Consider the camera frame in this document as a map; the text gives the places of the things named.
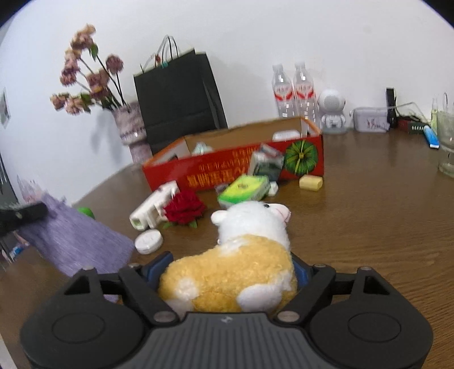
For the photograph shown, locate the grey knitted vase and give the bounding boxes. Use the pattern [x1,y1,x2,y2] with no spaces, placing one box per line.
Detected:
[113,102,153,165]

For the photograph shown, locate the white robot speaker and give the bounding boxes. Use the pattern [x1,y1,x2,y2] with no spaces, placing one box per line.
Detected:
[317,89,349,135]

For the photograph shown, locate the dried pink flowers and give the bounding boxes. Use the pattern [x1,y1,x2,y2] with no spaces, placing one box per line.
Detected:
[50,24,127,115]

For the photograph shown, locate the yellow soap bar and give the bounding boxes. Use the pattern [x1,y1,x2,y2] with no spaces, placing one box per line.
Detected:
[299,175,323,192]

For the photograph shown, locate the clear glass vase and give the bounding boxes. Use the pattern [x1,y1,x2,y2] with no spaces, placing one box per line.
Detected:
[430,93,454,177]

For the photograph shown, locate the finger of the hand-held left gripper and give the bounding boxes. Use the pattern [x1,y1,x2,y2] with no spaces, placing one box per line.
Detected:
[0,202,49,235]

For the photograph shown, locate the blue lighter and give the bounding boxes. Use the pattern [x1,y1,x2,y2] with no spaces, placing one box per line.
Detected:
[423,125,441,149]

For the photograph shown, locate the red artificial rose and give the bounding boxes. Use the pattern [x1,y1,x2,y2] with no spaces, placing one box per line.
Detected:
[162,189,208,228]

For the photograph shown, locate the white case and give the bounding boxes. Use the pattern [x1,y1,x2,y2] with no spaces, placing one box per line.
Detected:
[272,130,302,142]

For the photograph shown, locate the white bottle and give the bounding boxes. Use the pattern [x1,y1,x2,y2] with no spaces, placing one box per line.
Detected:
[129,180,181,230]

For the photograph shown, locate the clear water bottle red label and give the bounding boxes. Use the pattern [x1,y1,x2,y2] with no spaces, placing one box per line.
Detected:
[272,64,297,119]
[293,62,320,123]

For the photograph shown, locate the black upright device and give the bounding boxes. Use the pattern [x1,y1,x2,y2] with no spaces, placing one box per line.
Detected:
[386,87,398,129]

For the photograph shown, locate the white and yellow plush sheep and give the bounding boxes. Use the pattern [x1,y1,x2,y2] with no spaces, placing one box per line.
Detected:
[158,201,299,313]

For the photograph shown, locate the green sponge pack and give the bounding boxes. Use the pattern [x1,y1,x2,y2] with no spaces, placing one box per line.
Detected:
[217,175,271,208]

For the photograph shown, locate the dark red flat box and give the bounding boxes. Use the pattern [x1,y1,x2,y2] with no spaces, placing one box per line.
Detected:
[397,115,432,135]

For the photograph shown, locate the black paper bag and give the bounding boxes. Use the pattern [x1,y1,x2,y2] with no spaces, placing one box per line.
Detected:
[133,35,228,156]

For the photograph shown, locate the red cardboard box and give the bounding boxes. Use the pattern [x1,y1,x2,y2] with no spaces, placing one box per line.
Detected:
[142,117,324,192]

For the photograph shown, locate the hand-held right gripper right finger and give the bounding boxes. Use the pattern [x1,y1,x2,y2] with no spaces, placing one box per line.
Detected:
[274,254,388,324]

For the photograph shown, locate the wall picture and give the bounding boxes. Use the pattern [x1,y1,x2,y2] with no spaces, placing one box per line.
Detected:
[0,88,11,129]

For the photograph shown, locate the white round tin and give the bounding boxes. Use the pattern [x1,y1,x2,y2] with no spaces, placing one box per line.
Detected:
[134,229,164,255]

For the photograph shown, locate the purple knitted cloth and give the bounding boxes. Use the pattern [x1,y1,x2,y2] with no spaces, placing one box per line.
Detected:
[17,193,136,304]

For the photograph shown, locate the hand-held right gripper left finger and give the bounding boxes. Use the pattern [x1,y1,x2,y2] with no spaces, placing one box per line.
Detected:
[64,250,180,325]

